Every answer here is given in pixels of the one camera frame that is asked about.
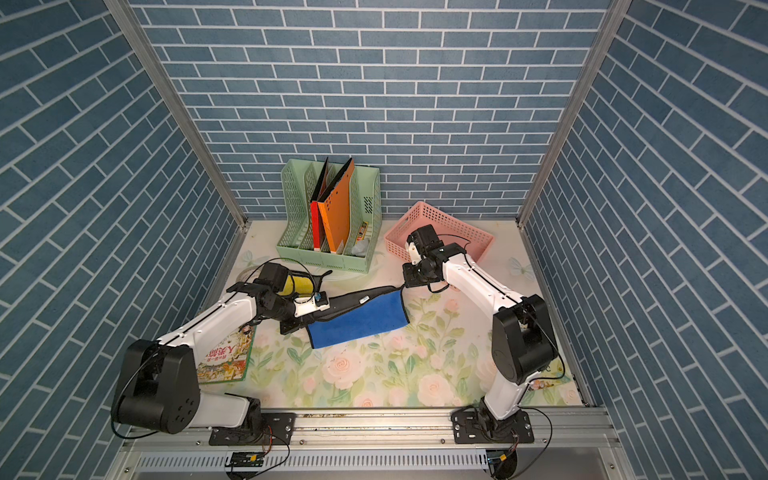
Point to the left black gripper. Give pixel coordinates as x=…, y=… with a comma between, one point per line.
x=288, y=325

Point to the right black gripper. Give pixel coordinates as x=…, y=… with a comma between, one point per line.
x=410, y=278

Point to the yellow dishcloth black trim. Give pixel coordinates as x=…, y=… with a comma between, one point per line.
x=301, y=285

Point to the blue grey dishcloth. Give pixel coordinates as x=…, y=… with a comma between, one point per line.
x=358, y=315

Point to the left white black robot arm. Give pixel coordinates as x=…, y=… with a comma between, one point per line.
x=158, y=388

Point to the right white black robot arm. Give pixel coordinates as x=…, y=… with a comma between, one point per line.
x=523, y=343

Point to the pink plastic basket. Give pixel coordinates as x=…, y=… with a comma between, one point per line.
x=476, y=241

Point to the green plastic file organizer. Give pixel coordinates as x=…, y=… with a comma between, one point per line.
x=298, y=181

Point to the small items in organizer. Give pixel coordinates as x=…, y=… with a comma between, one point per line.
x=360, y=246

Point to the left picture book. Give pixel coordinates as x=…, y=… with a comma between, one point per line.
x=229, y=360

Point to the picture book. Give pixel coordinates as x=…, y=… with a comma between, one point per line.
x=547, y=392
x=229, y=360

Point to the red black folder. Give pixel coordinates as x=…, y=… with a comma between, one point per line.
x=318, y=235

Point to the orange folder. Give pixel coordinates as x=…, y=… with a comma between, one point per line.
x=333, y=207

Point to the right picture book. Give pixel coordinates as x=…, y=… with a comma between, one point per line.
x=547, y=392

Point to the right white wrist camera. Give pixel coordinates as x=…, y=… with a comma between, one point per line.
x=413, y=250

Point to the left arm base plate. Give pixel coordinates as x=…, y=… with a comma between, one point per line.
x=282, y=426

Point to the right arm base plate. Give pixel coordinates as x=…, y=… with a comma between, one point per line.
x=473, y=427

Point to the grey slotted cable duct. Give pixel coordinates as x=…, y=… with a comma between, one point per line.
x=335, y=460

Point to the aluminium mounting rail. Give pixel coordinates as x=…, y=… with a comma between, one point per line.
x=379, y=429

